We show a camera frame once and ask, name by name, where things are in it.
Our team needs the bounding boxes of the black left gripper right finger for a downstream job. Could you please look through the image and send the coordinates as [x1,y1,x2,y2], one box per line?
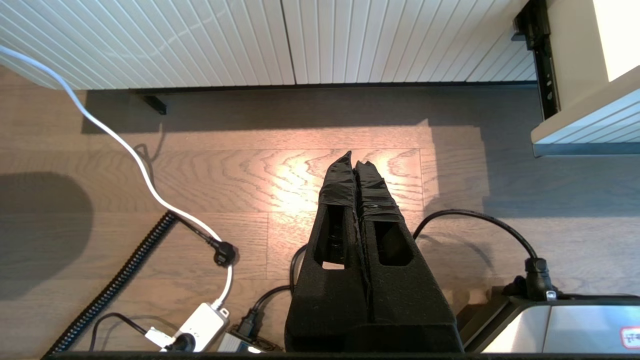
[355,161,463,351]

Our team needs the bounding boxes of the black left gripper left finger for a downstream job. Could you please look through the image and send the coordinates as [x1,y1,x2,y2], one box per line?
[285,151,371,351]

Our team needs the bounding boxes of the white cabinet drawer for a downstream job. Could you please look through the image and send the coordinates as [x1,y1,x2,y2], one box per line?
[530,0,640,158]

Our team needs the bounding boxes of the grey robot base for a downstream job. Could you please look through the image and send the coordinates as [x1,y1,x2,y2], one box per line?
[457,292,640,353]

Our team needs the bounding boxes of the white ribbed tv cabinet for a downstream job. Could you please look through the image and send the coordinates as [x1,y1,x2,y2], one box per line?
[0,0,541,92]

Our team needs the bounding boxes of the grey power adapter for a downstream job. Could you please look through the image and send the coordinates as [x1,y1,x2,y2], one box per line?
[215,327,282,354]

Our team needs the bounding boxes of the white power strip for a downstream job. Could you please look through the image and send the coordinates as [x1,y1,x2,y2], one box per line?
[174,300,231,353]

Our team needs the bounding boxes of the small white plug adapter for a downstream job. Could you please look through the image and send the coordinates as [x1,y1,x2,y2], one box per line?
[145,325,177,348]

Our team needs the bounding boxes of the white power cable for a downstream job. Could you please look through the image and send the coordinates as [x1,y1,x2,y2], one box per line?
[0,44,236,307]

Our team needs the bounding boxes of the black looped cable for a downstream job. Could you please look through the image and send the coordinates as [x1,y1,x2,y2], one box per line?
[237,209,557,337]

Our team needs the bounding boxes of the thin black cable with plug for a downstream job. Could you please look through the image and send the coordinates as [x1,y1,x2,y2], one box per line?
[89,311,197,352]

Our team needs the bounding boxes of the black coiled cable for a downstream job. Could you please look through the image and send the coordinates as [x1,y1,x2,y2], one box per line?
[45,210,238,357]

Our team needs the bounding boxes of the black drawer slide rail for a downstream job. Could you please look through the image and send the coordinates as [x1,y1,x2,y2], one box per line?
[513,0,561,121]

